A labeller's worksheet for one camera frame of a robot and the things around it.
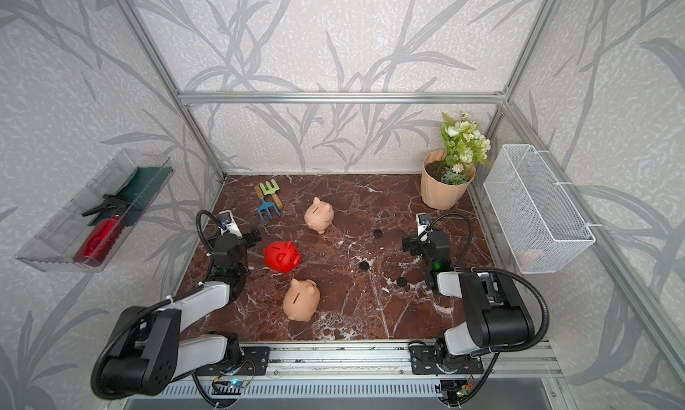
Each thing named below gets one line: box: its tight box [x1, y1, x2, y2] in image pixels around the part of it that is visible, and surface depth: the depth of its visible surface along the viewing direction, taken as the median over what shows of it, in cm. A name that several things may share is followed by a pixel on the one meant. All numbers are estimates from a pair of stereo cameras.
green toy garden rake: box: [259, 178, 284, 211], surface depth 118 cm
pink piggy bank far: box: [304, 196, 335, 235], surface depth 99 cm
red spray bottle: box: [72, 204, 124, 267], surface depth 60 cm
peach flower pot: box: [420, 149, 477, 211], surface depth 102 cm
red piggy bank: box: [262, 240, 302, 274], surface depth 88 cm
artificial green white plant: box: [439, 110, 492, 186], surface depth 96 cm
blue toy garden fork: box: [256, 197, 281, 224], surface depth 110 cm
